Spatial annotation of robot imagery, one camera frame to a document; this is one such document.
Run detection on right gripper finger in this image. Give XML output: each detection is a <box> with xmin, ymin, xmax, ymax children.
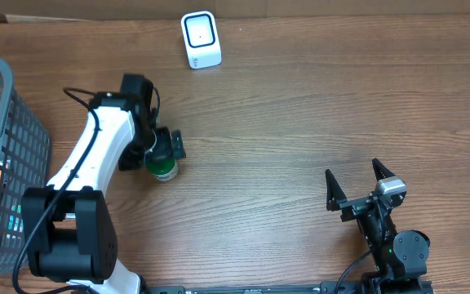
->
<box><xmin>372</xmin><ymin>158</ymin><xmax>395</xmax><ymax>181</ymax></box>
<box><xmin>325</xmin><ymin>169</ymin><xmax>347</xmax><ymax>212</ymax></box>

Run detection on green lid jar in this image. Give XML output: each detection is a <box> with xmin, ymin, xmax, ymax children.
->
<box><xmin>145</xmin><ymin>158</ymin><xmax>179</xmax><ymax>182</ymax></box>

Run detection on teal tissue pack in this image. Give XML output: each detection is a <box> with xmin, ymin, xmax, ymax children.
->
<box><xmin>7</xmin><ymin>205</ymin><xmax>23</xmax><ymax>233</ymax></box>

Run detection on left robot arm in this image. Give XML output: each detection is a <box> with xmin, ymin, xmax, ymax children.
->
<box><xmin>12</xmin><ymin>73</ymin><xmax>186</xmax><ymax>293</ymax></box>

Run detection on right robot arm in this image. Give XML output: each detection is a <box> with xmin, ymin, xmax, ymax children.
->
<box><xmin>320</xmin><ymin>158</ymin><xmax>434</xmax><ymax>294</ymax></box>

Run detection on white barcode scanner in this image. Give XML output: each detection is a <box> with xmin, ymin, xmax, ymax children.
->
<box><xmin>180</xmin><ymin>11</ymin><xmax>222</xmax><ymax>69</ymax></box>

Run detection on grey plastic mesh basket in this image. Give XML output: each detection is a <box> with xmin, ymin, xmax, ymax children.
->
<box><xmin>0</xmin><ymin>58</ymin><xmax>51</xmax><ymax>274</ymax></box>

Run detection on cardboard box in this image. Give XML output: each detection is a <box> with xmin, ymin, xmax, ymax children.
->
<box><xmin>0</xmin><ymin>0</ymin><xmax>470</xmax><ymax>22</ymax></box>

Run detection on right black cable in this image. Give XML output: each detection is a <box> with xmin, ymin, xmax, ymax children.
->
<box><xmin>334</xmin><ymin>248</ymin><xmax>373</xmax><ymax>294</ymax></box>

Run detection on black cable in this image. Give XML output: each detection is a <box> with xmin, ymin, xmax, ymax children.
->
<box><xmin>11</xmin><ymin>87</ymin><xmax>101</xmax><ymax>294</ymax></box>
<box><xmin>334</xmin><ymin>248</ymin><xmax>373</xmax><ymax>294</ymax></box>

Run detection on left black cable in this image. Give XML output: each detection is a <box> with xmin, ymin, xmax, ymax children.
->
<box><xmin>11</xmin><ymin>87</ymin><xmax>101</xmax><ymax>294</ymax></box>

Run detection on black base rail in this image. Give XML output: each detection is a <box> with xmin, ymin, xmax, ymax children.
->
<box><xmin>144</xmin><ymin>281</ymin><xmax>362</xmax><ymax>294</ymax></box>

